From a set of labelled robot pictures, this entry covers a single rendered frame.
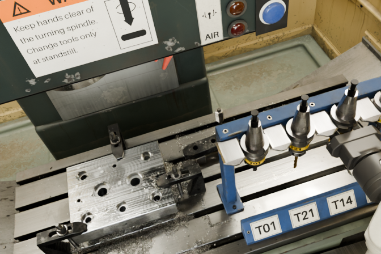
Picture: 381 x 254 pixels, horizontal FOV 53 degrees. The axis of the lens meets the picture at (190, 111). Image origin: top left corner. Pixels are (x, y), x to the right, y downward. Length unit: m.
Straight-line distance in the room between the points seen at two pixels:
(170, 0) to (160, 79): 0.96
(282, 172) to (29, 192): 0.81
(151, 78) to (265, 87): 0.67
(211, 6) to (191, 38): 0.05
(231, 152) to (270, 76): 1.09
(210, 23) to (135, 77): 0.91
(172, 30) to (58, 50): 0.14
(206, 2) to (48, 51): 0.19
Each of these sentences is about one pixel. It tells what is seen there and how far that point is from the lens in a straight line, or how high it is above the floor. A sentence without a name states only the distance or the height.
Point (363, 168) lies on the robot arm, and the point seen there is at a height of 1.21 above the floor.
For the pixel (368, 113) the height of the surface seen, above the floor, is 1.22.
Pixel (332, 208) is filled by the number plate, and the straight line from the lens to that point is 1.13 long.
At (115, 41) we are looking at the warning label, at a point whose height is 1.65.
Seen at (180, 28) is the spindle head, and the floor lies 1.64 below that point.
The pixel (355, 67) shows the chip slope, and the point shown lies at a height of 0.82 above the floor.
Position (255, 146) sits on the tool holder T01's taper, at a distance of 0.84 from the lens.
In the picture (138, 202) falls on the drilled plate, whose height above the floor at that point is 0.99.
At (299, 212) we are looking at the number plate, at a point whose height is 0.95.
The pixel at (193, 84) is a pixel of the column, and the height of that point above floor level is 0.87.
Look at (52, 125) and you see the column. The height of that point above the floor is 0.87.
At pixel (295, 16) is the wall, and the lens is 2.00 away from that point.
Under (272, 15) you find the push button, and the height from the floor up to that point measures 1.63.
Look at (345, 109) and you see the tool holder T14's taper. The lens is 0.90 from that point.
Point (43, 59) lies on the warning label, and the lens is 0.48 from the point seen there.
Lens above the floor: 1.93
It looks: 49 degrees down
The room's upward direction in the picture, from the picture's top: 11 degrees counter-clockwise
